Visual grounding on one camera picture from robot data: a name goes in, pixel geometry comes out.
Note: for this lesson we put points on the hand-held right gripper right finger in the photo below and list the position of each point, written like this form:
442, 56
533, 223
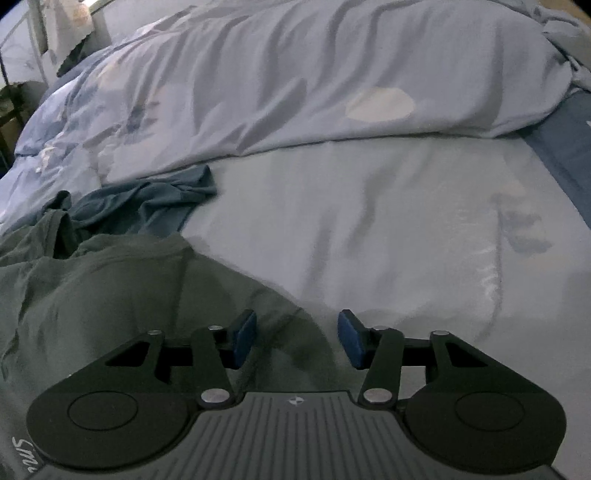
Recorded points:
352, 340

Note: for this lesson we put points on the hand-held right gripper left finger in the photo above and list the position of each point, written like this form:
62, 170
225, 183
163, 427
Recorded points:
244, 338

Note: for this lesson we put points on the green t-shirt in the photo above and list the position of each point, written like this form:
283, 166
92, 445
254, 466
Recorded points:
115, 286

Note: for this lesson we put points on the dark blue shirt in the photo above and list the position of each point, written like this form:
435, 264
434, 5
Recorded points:
147, 198

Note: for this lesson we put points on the printed blue duvet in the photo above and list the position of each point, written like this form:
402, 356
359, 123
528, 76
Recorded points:
277, 69

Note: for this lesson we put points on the blue dog print pillow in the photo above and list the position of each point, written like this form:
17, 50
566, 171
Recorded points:
563, 147

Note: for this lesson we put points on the cream printed curtain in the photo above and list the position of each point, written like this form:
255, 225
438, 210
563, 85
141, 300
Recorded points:
69, 23

